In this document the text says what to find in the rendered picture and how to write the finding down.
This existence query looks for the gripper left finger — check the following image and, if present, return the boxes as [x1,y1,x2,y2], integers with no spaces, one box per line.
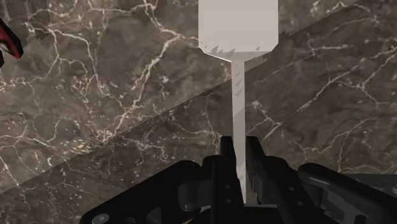
[78,136,246,224]

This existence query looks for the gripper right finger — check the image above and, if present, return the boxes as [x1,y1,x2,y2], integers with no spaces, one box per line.
[245,136,397,224]

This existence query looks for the white spatula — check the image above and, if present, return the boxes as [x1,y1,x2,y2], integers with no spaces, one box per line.
[198,0,279,204]

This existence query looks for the red and black object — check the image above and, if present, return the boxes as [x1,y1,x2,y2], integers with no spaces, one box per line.
[0,17,24,67]

